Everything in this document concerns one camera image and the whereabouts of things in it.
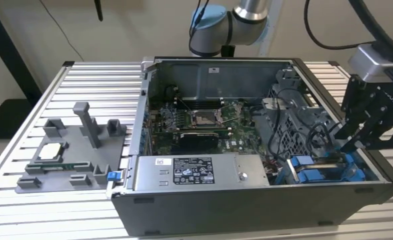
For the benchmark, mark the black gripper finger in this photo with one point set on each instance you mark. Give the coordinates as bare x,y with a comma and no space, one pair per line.
375,120
353,100

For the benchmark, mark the blue disk carrier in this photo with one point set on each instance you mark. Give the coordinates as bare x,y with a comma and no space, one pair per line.
327,172

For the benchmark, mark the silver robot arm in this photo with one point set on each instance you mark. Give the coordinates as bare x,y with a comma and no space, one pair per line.
243,25

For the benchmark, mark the metal disk bay cage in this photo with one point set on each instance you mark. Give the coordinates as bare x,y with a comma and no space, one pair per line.
293,125

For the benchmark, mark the black RAM slot bank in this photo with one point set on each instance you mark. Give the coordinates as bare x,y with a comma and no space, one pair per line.
201,102
201,128

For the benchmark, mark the green motherboard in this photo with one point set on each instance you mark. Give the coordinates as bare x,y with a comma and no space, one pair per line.
240,140

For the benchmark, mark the CPU socket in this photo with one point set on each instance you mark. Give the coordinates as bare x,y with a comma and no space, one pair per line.
206,118

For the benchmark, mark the black open PC case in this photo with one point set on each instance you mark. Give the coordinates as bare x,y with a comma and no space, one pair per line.
249,212

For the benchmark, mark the silver power supply unit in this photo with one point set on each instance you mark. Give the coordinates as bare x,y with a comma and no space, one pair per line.
200,172

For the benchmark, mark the blue case latch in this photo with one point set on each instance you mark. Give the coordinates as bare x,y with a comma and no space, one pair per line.
113,176

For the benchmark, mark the grey parts rack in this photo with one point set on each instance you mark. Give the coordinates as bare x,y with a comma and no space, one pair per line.
83,155

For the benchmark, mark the black antenna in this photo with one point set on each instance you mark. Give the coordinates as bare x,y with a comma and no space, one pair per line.
98,10

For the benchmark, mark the green RAM stick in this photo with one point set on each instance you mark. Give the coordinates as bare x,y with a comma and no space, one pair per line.
70,166

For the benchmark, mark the silver CPU chip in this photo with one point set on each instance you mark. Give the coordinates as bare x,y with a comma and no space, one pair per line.
53,151

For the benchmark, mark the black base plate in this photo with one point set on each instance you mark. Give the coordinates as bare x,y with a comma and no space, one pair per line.
6,117

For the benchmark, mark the black stand post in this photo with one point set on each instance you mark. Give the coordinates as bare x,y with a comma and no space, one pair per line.
6,50

